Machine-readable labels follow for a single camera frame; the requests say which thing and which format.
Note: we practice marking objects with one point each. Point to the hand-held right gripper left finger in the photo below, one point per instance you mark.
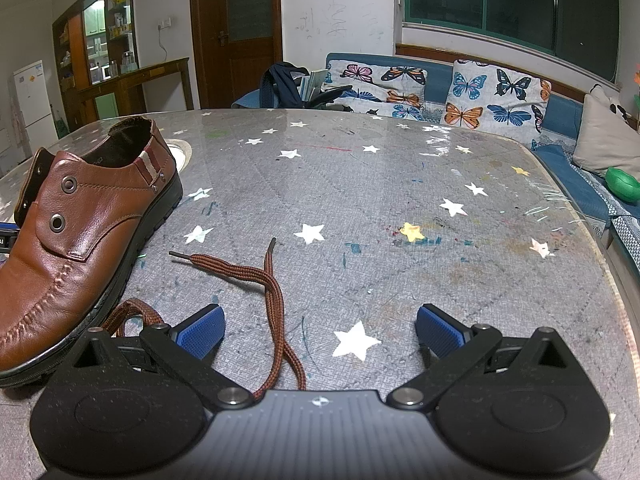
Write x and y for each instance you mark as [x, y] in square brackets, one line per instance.
[202, 335]

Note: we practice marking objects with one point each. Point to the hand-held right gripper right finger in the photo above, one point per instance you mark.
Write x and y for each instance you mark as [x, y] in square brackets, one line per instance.
[440, 332]

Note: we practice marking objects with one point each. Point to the brown leather shoe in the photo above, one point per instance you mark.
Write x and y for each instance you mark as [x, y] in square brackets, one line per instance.
[75, 240]

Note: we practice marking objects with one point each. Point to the brown shoelace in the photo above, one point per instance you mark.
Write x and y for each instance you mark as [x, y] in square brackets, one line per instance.
[272, 300]

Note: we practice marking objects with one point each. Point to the white refrigerator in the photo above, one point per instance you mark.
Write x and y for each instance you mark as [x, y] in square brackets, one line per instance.
[32, 100]

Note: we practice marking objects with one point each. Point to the grey star print tablecloth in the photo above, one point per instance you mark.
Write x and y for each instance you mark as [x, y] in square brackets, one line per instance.
[350, 210]

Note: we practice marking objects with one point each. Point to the wooden display cabinet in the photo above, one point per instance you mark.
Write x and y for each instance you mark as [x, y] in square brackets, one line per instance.
[75, 45]

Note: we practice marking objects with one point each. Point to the wooden console table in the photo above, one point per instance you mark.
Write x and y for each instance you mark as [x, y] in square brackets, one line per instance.
[140, 72]

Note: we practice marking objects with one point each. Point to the green plastic bowl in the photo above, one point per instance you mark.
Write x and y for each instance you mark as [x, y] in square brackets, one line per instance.
[625, 185]

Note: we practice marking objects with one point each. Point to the square butterfly print cushion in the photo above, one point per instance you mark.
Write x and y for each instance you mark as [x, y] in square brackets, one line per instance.
[495, 95]

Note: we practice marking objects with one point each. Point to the blue sofa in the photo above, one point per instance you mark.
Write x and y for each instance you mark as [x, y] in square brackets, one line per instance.
[565, 115]

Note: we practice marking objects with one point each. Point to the wide butterfly print cushion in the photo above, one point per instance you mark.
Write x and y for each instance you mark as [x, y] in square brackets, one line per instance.
[370, 87]

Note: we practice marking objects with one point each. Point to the plain beige pillow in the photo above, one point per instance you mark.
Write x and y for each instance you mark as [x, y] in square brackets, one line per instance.
[607, 135]

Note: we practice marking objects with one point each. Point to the dark blue backpack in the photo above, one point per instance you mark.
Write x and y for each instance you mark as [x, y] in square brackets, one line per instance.
[282, 85]

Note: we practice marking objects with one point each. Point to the stack of books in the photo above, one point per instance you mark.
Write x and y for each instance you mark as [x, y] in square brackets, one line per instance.
[314, 85]

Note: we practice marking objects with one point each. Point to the brown wooden door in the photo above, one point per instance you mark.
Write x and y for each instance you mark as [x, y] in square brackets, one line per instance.
[240, 50]

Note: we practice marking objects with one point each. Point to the panda plush toy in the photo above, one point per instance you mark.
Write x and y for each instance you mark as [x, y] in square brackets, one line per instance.
[621, 109]

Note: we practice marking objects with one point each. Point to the colourful paper pinwheel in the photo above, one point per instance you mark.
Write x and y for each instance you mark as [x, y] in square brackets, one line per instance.
[637, 80]

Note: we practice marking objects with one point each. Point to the green framed window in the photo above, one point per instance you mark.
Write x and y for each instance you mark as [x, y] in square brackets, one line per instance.
[500, 0]

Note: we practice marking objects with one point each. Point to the white wall socket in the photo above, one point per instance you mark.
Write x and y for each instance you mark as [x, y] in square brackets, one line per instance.
[165, 22]

